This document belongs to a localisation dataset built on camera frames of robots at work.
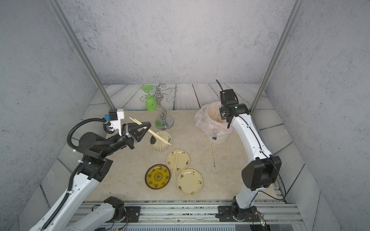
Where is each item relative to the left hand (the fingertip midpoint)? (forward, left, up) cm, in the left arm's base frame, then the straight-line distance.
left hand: (151, 128), depth 54 cm
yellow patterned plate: (-1, +5, -44) cm, 45 cm away
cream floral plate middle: (+7, -10, -43) cm, 45 cm away
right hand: (+24, -39, -14) cm, 47 cm away
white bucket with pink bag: (+23, -26, -21) cm, 41 cm away
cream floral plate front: (-5, -14, -43) cm, 46 cm away
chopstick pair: (+4, -5, -42) cm, 43 cm away
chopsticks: (+12, -30, -44) cm, 54 cm away
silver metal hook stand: (+40, +4, -42) cm, 58 cm away
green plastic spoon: (+45, +12, -27) cm, 54 cm away
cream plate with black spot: (+21, +6, -42) cm, 47 cm away
